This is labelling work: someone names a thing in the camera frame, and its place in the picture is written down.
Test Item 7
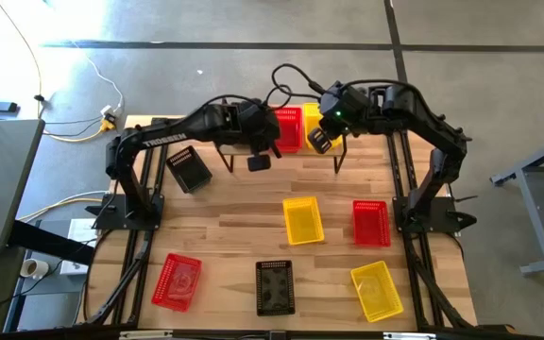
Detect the black plastic slotted basket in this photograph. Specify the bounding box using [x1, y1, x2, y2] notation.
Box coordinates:
[254, 259, 297, 317]
[165, 144, 214, 195]

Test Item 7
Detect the black desk leg beam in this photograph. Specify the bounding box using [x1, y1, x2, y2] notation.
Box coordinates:
[7, 219, 96, 266]

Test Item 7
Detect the yellow floor cable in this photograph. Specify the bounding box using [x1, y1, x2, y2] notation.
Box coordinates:
[16, 196, 106, 223]
[42, 120, 112, 144]

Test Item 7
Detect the yellow plastic slotted basket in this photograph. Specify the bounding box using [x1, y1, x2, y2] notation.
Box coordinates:
[281, 195, 326, 247]
[302, 102, 345, 152]
[349, 260, 405, 324]

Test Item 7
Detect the grey desk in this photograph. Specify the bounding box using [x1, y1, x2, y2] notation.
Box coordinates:
[0, 117, 46, 256]

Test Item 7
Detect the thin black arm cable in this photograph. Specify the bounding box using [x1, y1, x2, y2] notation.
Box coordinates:
[189, 93, 264, 117]

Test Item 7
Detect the black metal station frame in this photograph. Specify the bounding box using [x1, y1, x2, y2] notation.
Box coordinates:
[0, 115, 544, 340]

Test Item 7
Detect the silver frame bracket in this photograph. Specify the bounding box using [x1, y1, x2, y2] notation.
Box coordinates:
[382, 331, 438, 340]
[119, 330, 174, 339]

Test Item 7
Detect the white cardboard box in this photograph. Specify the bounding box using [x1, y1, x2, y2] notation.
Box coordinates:
[66, 216, 99, 247]

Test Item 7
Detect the small white box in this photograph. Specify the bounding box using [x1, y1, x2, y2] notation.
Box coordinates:
[59, 258, 89, 278]

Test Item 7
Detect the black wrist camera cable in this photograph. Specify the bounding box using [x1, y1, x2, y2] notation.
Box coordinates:
[263, 62, 331, 109]

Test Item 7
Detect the white mug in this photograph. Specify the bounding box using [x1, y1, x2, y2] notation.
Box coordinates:
[19, 258, 50, 281]

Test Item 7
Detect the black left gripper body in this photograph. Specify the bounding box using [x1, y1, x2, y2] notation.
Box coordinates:
[236, 98, 282, 155]

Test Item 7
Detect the wooden shelf with black legs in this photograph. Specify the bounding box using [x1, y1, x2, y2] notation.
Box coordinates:
[215, 106, 349, 175]

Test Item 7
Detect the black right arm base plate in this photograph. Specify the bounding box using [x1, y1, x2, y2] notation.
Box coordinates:
[392, 187, 479, 235]

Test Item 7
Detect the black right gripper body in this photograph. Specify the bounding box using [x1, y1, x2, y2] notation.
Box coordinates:
[321, 84, 372, 138]

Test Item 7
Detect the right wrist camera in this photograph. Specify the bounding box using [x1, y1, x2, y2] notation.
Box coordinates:
[322, 80, 345, 103]

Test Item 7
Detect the grey metal stand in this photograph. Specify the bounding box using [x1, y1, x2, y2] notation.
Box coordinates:
[488, 129, 544, 278]

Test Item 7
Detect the white power adapter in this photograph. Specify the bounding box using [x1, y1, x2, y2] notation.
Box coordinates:
[100, 104, 125, 120]

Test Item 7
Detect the thin pale floor cable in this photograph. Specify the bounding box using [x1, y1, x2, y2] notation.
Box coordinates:
[0, 0, 44, 119]

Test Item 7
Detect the red plastic slotted basket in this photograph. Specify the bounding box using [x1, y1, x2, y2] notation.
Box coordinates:
[150, 252, 203, 314]
[274, 107, 304, 155]
[351, 199, 393, 248]

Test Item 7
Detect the white floor cable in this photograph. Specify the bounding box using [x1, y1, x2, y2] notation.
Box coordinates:
[84, 56, 126, 114]

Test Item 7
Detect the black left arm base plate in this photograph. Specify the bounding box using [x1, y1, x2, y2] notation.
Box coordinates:
[93, 193, 165, 231]

